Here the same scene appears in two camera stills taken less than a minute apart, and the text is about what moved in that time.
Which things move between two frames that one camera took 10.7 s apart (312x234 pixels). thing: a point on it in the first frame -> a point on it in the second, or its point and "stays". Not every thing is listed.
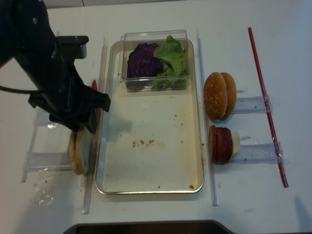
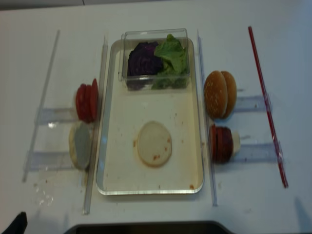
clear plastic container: [153, 61] stays
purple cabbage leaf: [143, 65] stays
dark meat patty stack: [224, 145] stays
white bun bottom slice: [83, 150] -> [154, 144]
